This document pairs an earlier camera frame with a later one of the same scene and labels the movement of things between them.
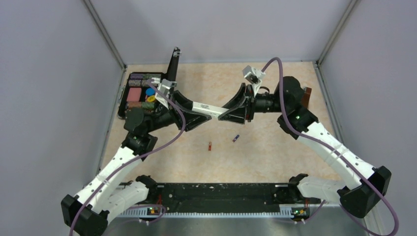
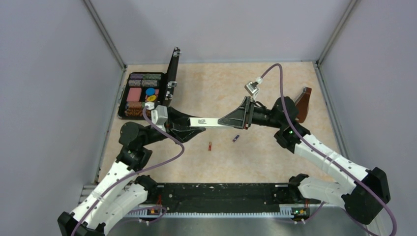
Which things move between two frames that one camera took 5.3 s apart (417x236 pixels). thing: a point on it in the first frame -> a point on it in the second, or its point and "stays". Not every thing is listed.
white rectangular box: x=212 y=110 -> x=195 y=122
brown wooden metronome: x=306 y=97 stays
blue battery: x=235 y=138 stays
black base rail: x=220 y=200 stays
